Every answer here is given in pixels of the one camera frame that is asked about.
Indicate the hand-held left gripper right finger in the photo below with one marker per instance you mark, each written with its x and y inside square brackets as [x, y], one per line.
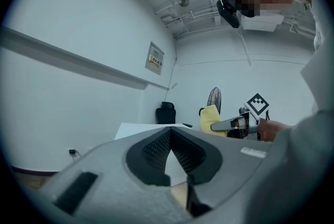
[235, 165]

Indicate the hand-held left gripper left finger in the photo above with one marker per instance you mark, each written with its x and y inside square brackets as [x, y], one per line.
[109, 165]

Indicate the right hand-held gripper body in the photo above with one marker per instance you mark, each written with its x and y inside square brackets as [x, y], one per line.
[257, 105]

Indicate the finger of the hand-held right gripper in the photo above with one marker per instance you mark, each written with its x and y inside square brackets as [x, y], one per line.
[224, 125]

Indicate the yellow cloth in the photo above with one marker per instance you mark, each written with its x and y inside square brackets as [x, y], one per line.
[210, 118]

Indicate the large white board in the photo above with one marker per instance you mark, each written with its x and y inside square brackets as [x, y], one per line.
[146, 129]

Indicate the person's right forearm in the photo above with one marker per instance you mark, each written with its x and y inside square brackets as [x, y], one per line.
[274, 130]

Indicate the black standing fan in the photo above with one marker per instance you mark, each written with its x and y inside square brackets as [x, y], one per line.
[215, 97]

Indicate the black power adapter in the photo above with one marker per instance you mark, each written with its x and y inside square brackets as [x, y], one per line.
[71, 151]

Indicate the black office chair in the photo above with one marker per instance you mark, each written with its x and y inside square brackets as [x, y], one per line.
[165, 116]

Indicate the person's white shirt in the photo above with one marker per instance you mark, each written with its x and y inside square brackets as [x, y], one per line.
[308, 165]

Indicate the white ceiling unit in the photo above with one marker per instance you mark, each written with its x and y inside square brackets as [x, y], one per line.
[261, 23]

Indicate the grey electrical panel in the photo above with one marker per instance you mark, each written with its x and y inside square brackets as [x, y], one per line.
[154, 53]

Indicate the round ceiling detector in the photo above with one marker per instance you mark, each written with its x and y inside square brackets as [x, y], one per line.
[184, 1]

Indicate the black head-mounted camera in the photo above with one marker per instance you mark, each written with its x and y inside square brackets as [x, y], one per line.
[229, 15]

